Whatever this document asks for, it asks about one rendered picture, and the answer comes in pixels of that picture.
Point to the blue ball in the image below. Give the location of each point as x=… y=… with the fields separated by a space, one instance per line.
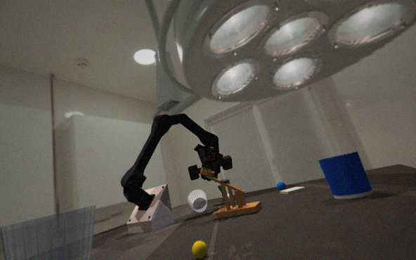
x=281 y=186

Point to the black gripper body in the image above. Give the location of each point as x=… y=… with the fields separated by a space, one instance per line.
x=207 y=159

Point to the yellow ball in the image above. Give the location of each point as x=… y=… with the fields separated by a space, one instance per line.
x=199 y=249

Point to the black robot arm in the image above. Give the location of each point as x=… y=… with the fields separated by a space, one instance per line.
x=133 y=180

